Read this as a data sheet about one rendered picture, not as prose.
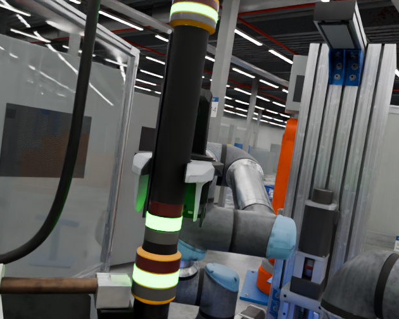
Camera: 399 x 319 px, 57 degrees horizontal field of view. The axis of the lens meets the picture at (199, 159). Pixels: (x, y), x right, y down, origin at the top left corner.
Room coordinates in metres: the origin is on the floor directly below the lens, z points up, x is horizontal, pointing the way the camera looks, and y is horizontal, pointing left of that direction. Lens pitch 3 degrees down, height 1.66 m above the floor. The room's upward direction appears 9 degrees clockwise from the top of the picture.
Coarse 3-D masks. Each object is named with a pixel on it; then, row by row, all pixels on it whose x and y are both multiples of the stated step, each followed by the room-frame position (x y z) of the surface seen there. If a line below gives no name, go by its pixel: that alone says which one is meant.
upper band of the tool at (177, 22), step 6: (216, 0) 0.34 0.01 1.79; (174, 12) 0.33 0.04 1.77; (192, 12) 0.32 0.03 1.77; (198, 12) 0.33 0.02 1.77; (216, 12) 0.34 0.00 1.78; (174, 24) 0.34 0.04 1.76; (180, 24) 0.33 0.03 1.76; (186, 24) 0.33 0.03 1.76; (192, 24) 0.33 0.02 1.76; (198, 24) 0.33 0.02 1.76; (204, 24) 0.33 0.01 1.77; (210, 30) 0.34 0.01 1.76
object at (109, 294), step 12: (96, 276) 0.33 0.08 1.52; (108, 276) 0.34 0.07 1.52; (96, 288) 0.32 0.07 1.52; (108, 288) 0.32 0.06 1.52; (120, 288) 0.32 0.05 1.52; (96, 300) 0.31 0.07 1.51; (108, 300) 0.32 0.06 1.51; (120, 300) 0.32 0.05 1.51; (108, 312) 0.31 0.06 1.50; (120, 312) 0.32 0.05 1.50; (132, 312) 0.32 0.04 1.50
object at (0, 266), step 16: (96, 0) 0.31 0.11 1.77; (96, 16) 0.31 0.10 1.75; (80, 64) 0.31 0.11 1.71; (80, 80) 0.31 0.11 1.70; (80, 96) 0.31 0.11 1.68; (80, 112) 0.31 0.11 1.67; (80, 128) 0.31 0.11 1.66; (64, 160) 0.31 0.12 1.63; (64, 176) 0.31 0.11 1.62; (64, 192) 0.31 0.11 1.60; (48, 224) 0.31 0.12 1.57; (32, 240) 0.31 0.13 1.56; (0, 256) 0.30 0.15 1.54; (16, 256) 0.30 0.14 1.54; (0, 272) 0.29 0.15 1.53
